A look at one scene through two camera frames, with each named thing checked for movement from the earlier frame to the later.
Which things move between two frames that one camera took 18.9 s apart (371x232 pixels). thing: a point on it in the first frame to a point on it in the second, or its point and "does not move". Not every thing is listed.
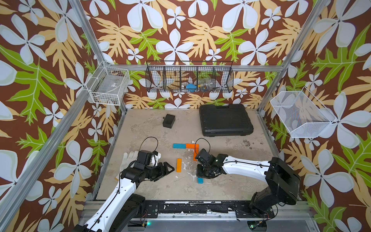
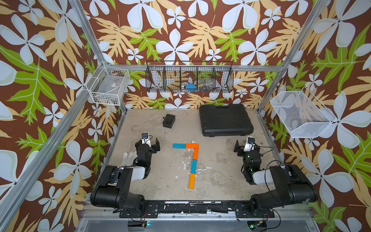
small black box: (168, 121) does not move
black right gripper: (199, 174) to (236, 147)
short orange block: (192, 146) does not move
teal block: (179, 146) does not move
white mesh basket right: (303, 115) does not move
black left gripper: (163, 171) to (137, 145)
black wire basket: (189, 77) does not move
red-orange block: (195, 152) does not move
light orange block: (178, 165) to (192, 181)
